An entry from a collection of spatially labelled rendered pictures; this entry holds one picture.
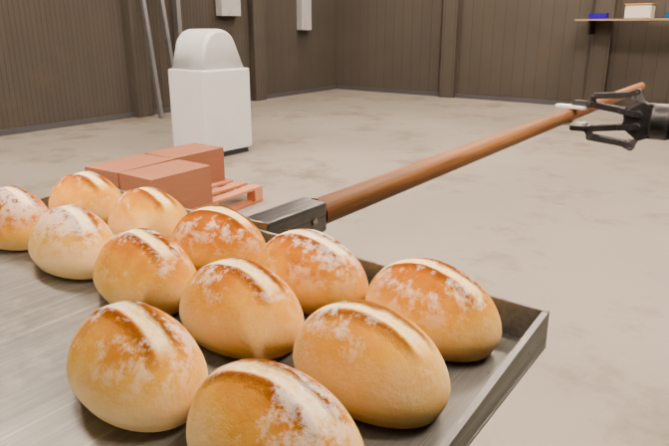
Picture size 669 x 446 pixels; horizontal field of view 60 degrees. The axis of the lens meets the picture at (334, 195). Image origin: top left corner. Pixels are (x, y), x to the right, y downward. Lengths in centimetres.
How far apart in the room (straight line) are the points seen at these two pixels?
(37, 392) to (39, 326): 9
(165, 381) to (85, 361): 5
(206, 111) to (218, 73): 43
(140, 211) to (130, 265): 13
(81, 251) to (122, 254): 7
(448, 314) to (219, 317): 14
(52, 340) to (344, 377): 22
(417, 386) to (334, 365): 5
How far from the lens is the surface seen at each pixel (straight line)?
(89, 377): 34
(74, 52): 932
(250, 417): 27
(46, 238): 54
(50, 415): 38
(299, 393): 27
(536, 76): 1167
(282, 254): 44
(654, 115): 135
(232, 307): 37
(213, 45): 640
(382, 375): 31
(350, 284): 42
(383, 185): 70
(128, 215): 58
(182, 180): 417
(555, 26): 1156
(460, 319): 37
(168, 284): 44
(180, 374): 32
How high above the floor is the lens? 138
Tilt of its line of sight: 16 degrees down
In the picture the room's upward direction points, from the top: straight up
